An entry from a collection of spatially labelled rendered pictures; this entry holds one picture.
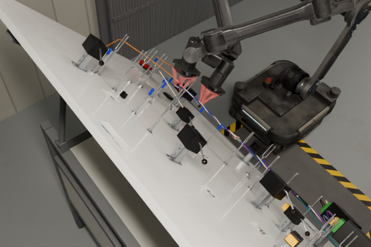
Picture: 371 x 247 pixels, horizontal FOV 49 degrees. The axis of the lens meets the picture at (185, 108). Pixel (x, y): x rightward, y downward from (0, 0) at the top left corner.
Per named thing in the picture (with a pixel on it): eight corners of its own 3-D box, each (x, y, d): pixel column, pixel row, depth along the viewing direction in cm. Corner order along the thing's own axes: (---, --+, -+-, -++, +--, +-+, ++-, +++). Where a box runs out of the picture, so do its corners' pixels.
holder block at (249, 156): (255, 167, 171) (271, 149, 169) (246, 165, 160) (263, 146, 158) (248, 159, 173) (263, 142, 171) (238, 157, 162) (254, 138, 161)
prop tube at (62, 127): (63, 141, 155) (65, 81, 134) (67, 146, 153) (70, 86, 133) (56, 145, 153) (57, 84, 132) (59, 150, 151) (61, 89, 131)
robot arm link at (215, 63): (242, 46, 161) (231, 53, 168) (218, 31, 157) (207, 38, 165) (233, 72, 157) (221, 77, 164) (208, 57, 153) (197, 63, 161)
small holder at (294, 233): (292, 257, 102) (309, 240, 101) (285, 262, 95) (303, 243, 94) (279, 243, 104) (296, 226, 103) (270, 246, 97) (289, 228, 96)
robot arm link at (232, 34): (328, 16, 142) (322, -15, 138) (333, 20, 137) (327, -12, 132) (211, 54, 148) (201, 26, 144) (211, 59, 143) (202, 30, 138)
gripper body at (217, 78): (213, 92, 158) (224, 76, 156) (199, 78, 165) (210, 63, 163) (223, 96, 163) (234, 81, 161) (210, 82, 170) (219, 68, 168)
